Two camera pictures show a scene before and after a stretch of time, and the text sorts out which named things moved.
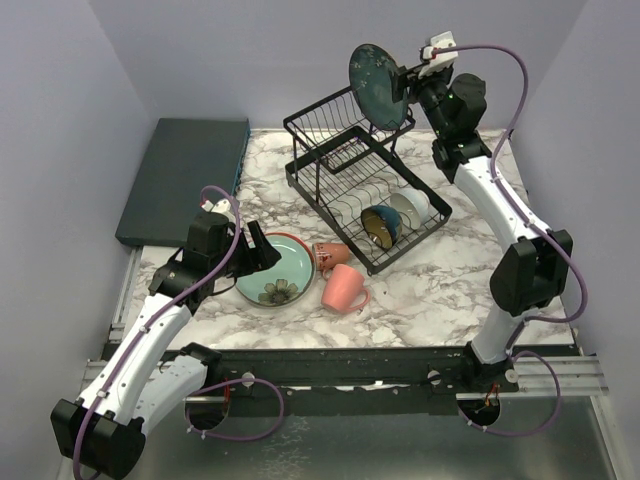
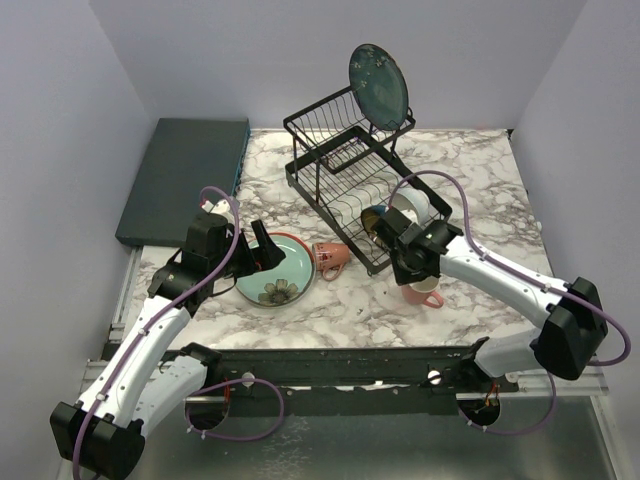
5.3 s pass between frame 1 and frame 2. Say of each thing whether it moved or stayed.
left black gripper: stayed
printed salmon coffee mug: stayed
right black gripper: moved
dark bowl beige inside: stayed
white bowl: stayed
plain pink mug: moved
